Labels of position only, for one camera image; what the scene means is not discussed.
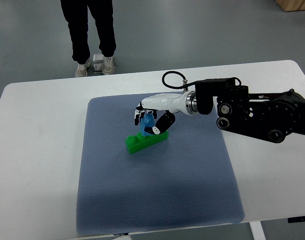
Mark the right beige sneaker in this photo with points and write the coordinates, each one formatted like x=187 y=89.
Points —
x=108 y=66

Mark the left beige sneaker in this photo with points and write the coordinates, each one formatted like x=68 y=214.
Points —
x=82 y=69

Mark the white table leg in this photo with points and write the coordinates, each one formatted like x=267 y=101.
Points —
x=257 y=230

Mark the blue-grey foam mat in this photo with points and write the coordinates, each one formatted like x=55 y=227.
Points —
x=186 y=180

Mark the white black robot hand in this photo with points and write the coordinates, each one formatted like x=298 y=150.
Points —
x=171 y=103

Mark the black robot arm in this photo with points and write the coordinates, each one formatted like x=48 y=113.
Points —
x=265 y=116

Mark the small blue block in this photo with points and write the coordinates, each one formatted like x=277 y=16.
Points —
x=146 y=122

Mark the black table control panel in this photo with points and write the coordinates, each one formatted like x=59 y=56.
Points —
x=298 y=219

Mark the beige sneaker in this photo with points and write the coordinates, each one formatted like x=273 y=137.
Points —
x=108 y=66
x=82 y=69

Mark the long green block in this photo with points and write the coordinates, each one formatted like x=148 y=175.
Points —
x=136 y=143

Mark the wooden box corner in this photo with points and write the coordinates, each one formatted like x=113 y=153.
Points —
x=291 y=5

